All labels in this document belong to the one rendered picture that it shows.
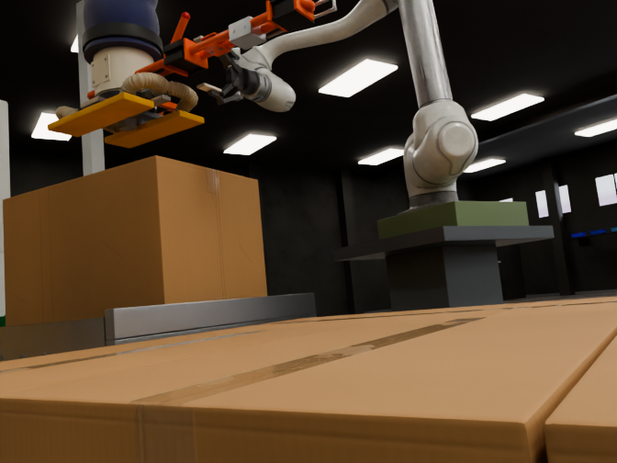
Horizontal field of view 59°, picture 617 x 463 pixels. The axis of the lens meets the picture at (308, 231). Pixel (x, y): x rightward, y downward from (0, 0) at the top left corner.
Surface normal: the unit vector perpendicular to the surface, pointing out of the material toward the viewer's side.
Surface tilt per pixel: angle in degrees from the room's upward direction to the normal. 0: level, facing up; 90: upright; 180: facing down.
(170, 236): 90
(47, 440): 90
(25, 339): 90
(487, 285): 90
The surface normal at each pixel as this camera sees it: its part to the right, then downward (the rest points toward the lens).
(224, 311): 0.83, -0.14
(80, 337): -0.56, -0.05
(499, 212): 0.55, -0.15
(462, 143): 0.04, -0.02
